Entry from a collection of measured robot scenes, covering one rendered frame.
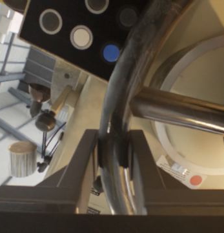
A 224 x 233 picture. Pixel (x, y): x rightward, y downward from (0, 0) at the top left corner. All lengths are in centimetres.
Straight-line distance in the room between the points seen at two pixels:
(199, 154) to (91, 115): 22
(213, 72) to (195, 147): 11
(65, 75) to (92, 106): 16
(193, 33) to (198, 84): 15
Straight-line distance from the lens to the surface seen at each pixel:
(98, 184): 37
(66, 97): 41
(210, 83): 26
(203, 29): 39
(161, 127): 28
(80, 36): 25
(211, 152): 30
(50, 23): 26
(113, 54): 24
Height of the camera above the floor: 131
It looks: 16 degrees up
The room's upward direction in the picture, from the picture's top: 153 degrees counter-clockwise
